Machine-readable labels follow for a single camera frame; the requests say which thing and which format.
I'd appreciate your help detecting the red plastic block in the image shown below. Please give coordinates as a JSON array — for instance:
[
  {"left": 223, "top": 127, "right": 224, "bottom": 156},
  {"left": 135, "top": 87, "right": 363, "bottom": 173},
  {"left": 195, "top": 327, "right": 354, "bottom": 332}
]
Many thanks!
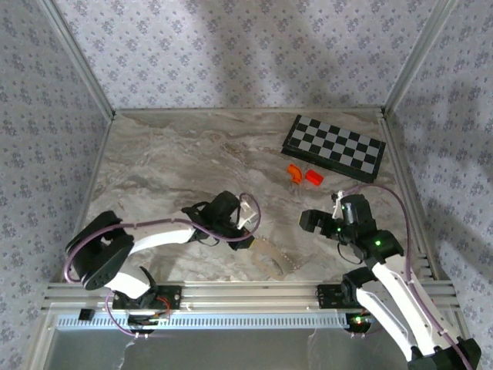
[{"left": 304, "top": 168, "right": 324, "bottom": 187}]

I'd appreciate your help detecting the folded black grey chessboard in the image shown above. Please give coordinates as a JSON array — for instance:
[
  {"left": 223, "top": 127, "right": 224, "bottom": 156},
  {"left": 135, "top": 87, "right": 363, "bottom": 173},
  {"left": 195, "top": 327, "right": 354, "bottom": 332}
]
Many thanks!
[{"left": 280, "top": 114, "right": 387, "bottom": 185}]

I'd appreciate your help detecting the orange curved plastic piece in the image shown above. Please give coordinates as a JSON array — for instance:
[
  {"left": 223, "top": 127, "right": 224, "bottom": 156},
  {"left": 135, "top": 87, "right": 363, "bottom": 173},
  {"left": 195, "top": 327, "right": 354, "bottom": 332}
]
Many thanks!
[{"left": 287, "top": 163, "right": 305, "bottom": 185}]

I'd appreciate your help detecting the black controller board with LEDs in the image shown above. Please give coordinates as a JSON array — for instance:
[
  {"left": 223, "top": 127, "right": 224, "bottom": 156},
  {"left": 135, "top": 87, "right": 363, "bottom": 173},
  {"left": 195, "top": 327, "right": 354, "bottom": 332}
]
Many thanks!
[
  {"left": 345, "top": 312, "right": 381, "bottom": 335},
  {"left": 127, "top": 314, "right": 171, "bottom": 333}
]

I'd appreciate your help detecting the grey metal sheet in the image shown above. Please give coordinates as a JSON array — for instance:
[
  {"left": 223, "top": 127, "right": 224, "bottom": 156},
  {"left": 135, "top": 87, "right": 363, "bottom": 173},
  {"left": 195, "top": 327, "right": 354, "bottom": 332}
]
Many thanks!
[{"left": 45, "top": 327, "right": 417, "bottom": 370}]

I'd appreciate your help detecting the thin black cable loop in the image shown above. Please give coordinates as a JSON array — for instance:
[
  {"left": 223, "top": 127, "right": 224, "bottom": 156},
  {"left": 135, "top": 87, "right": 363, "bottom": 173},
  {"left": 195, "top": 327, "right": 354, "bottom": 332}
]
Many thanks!
[
  {"left": 200, "top": 230, "right": 228, "bottom": 248},
  {"left": 337, "top": 242, "right": 365, "bottom": 266}
]

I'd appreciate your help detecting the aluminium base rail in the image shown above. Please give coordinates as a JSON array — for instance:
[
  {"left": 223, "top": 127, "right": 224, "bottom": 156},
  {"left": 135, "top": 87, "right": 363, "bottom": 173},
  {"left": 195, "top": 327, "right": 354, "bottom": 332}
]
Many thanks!
[{"left": 41, "top": 280, "right": 462, "bottom": 314}]

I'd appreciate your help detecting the aluminium side rail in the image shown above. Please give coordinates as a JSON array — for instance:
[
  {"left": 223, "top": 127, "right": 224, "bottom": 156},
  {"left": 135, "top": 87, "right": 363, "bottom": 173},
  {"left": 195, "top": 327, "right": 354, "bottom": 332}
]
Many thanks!
[
  {"left": 59, "top": 115, "right": 116, "bottom": 282},
  {"left": 379, "top": 113, "right": 444, "bottom": 281}
]

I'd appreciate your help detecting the grey slotted cable duct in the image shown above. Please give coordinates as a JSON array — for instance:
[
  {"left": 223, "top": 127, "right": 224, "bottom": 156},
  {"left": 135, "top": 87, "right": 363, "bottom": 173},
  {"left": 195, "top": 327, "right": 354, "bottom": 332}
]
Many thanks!
[{"left": 55, "top": 311, "right": 350, "bottom": 331}]

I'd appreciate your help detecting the aluminium frame post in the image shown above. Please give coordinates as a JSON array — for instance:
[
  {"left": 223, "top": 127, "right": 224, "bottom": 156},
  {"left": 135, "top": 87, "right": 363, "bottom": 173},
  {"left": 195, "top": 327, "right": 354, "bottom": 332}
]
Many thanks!
[
  {"left": 382, "top": 0, "right": 461, "bottom": 116},
  {"left": 36, "top": 0, "right": 117, "bottom": 119}
]

